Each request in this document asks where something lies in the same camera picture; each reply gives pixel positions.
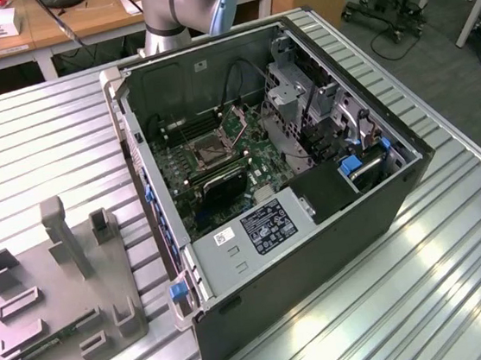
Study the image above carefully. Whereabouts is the small silver heatsink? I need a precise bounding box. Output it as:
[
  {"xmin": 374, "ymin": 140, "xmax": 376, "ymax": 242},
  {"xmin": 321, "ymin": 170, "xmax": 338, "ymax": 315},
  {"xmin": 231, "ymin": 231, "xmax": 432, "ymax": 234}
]
[{"xmin": 253, "ymin": 186, "xmax": 277, "ymax": 202}]

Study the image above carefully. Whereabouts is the wooden desk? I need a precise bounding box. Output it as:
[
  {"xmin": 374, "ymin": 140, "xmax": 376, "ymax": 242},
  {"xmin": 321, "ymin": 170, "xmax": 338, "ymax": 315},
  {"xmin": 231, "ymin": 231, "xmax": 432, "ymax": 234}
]
[{"xmin": 0, "ymin": 0, "xmax": 286, "ymax": 86}]

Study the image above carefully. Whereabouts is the silver power supply unit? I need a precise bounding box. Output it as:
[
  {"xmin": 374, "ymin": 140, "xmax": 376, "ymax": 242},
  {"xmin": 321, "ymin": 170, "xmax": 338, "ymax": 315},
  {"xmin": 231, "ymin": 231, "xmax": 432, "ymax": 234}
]
[{"xmin": 184, "ymin": 183, "xmax": 326, "ymax": 304}]

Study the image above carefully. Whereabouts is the white cardboard box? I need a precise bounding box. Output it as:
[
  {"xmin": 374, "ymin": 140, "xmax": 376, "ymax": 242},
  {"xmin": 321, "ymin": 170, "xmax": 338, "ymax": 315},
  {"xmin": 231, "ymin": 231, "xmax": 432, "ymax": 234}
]
[{"xmin": 0, "ymin": 5, "xmax": 23, "ymax": 40}]

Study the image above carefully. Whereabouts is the silver drive cage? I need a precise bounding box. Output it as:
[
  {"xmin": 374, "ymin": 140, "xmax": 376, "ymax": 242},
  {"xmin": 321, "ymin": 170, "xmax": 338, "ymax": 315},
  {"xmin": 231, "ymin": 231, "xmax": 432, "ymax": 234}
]
[{"xmin": 256, "ymin": 32, "xmax": 315, "ymax": 162}]

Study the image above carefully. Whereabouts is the green RAM stick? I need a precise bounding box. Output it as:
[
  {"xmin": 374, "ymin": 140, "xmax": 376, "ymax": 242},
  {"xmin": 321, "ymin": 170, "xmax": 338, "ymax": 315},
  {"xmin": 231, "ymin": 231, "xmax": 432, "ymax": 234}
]
[{"xmin": 15, "ymin": 307, "xmax": 105, "ymax": 359}]

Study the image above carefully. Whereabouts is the black RAM slot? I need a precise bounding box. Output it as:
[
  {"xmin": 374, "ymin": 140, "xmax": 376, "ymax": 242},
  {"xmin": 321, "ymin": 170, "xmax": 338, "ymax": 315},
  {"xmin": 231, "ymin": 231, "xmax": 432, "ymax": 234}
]
[
  {"xmin": 175, "ymin": 155, "xmax": 245, "ymax": 187},
  {"xmin": 167, "ymin": 119, "xmax": 224, "ymax": 142},
  {"xmin": 162, "ymin": 111, "xmax": 221, "ymax": 134},
  {"xmin": 174, "ymin": 161, "xmax": 247, "ymax": 195}
]

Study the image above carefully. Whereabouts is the black plastic shroud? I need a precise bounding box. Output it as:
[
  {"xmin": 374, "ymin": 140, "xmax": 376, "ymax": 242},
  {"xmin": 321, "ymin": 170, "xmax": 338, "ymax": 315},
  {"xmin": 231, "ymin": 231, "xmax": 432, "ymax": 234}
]
[{"xmin": 287, "ymin": 158, "xmax": 366, "ymax": 228}]

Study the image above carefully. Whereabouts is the CPU socket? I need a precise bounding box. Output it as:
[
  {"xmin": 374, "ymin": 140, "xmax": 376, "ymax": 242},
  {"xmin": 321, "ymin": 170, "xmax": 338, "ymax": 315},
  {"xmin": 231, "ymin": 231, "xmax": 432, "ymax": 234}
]
[{"xmin": 190, "ymin": 132, "xmax": 235, "ymax": 174}]

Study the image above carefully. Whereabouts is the blue disk carrier handle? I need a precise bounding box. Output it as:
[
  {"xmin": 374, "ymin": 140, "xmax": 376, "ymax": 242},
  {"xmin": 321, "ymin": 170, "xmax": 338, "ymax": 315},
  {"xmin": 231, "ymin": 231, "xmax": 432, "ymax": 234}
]
[{"xmin": 336, "ymin": 154, "xmax": 364, "ymax": 184}]

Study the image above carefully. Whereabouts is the blue case latch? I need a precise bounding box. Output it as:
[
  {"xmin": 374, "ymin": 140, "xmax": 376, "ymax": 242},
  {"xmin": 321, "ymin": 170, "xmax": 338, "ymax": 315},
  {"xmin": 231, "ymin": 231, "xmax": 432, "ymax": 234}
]
[{"xmin": 168, "ymin": 281, "xmax": 191, "ymax": 306}]

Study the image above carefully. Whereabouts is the metal socket cover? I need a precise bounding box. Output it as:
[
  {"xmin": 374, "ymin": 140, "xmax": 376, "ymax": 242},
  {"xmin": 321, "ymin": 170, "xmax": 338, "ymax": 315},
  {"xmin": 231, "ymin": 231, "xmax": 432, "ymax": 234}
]
[{"xmin": 213, "ymin": 103, "xmax": 256, "ymax": 148}]

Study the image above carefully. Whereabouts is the grey parts rack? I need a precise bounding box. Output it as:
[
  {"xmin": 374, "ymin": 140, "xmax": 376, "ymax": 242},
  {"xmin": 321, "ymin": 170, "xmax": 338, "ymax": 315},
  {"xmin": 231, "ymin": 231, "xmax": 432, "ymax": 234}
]
[{"xmin": 0, "ymin": 186, "xmax": 154, "ymax": 360}]

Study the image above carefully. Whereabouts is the black wheeled stand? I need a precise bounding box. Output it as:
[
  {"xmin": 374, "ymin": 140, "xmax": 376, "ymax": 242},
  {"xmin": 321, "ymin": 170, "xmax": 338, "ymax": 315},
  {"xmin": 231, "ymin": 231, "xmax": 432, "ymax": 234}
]
[{"xmin": 341, "ymin": 0, "xmax": 432, "ymax": 50}]

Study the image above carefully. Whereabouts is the black PC case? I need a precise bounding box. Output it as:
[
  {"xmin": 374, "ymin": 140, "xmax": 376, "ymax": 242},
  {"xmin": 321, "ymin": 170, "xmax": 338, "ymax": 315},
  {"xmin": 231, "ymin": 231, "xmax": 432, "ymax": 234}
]
[{"xmin": 92, "ymin": 0, "xmax": 459, "ymax": 360}]

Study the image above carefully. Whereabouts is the black curved case cable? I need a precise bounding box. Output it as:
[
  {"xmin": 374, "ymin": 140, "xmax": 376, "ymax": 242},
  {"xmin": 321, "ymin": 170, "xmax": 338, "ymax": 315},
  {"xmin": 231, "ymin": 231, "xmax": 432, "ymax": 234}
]
[{"xmin": 214, "ymin": 54, "xmax": 270, "ymax": 110}]

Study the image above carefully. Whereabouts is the thin wire locking lever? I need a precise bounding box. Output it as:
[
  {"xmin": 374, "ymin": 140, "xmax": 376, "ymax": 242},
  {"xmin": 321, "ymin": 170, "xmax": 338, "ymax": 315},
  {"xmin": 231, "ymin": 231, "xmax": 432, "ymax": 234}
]
[{"xmin": 178, "ymin": 126, "xmax": 193, "ymax": 154}]

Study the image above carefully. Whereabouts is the black graphics card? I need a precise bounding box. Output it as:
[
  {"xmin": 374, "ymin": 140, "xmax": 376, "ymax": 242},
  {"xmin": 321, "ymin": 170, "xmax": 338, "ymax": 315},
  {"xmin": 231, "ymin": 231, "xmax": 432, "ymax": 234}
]
[{"xmin": 189, "ymin": 164, "xmax": 255, "ymax": 232}]

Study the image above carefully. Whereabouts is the green motherboard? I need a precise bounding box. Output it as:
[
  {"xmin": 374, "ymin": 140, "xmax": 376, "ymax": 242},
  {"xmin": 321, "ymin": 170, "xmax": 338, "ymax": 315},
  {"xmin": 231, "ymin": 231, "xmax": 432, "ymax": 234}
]
[{"xmin": 145, "ymin": 96, "xmax": 302, "ymax": 237}]

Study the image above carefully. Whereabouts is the silver metal bracket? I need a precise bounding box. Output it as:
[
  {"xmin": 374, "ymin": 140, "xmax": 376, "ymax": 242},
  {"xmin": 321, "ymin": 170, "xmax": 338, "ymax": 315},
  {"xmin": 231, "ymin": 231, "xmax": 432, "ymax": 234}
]
[{"xmin": 308, "ymin": 81, "xmax": 343, "ymax": 117}]

